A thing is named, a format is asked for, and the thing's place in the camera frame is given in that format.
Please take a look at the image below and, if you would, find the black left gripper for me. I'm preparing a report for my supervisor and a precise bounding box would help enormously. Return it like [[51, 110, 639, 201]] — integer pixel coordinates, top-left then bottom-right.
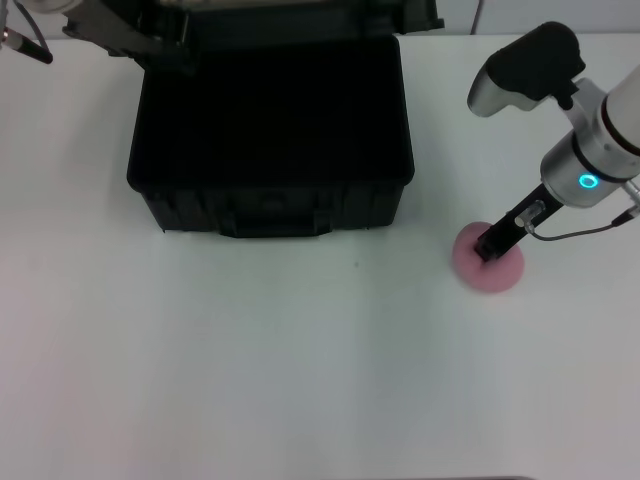
[[61, 0, 197, 77]]

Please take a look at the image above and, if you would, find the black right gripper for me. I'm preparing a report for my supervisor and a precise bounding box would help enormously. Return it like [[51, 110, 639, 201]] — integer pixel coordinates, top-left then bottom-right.
[[473, 183, 566, 265]]

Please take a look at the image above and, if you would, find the pink peach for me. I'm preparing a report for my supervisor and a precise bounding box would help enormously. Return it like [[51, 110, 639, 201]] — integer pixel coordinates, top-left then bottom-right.
[[452, 221, 525, 295]]

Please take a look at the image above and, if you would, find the black plastic carrying case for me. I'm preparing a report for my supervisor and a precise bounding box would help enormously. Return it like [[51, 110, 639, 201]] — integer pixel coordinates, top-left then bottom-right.
[[127, 0, 446, 239]]

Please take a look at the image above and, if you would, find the right arm cable with connector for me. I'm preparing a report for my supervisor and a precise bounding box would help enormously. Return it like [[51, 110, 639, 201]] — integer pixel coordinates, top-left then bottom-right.
[[514, 180, 640, 242]]

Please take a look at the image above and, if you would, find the arm cable with connector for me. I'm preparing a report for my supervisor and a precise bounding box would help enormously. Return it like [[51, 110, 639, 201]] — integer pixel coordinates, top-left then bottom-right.
[[514, 180, 640, 242], [0, 0, 54, 65]]

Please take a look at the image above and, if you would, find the left arm cable with connector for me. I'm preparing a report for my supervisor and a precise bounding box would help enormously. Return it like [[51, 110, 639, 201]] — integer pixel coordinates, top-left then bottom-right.
[[0, 0, 54, 65]]

